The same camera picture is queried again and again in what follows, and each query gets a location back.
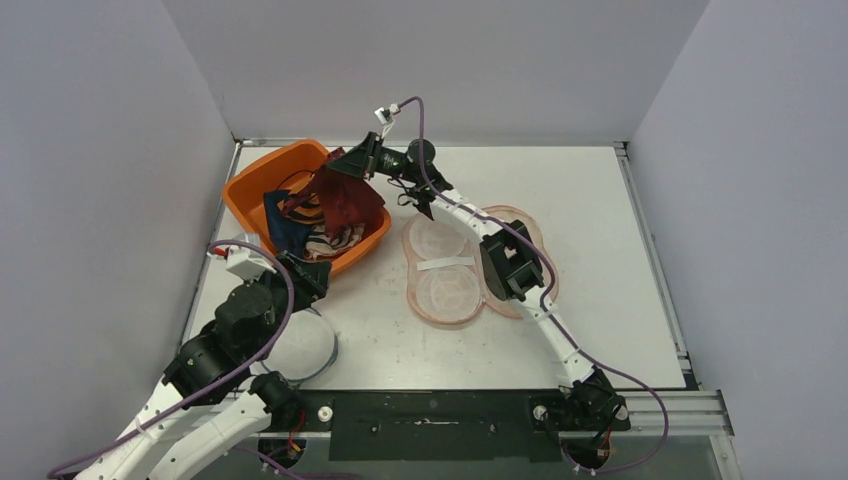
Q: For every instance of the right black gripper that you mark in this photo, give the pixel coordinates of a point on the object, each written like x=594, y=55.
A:
x=365, y=156

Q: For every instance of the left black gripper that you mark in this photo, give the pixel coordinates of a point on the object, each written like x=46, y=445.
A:
x=311, y=279

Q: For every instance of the maroon bra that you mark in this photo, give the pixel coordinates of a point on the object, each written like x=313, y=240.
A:
x=344, y=200

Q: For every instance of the navy blue bra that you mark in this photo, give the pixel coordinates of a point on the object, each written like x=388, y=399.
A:
x=286, y=235

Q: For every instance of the white mesh laundry bag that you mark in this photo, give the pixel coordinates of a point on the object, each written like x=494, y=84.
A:
x=305, y=350

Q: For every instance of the orange plastic tub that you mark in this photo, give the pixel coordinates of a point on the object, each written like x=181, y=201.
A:
x=289, y=167

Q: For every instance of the floral padded bra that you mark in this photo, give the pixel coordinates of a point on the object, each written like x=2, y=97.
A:
x=445, y=283

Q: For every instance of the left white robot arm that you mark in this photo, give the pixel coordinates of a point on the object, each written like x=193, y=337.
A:
x=208, y=400

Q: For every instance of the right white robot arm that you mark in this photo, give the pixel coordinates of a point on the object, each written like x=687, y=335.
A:
x=514, y=269

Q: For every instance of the beige bra in tub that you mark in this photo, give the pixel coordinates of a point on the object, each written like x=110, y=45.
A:
x=321, y=245

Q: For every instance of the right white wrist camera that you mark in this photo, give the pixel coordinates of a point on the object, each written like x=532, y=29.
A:
x=386, y=117

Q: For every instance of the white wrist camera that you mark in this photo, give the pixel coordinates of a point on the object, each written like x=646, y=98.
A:
x=386, y=117
x=245, y=263

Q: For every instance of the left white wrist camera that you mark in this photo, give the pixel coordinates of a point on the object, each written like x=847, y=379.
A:
x=245, y=263

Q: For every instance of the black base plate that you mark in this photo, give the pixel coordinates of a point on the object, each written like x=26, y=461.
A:
x=446, y=425

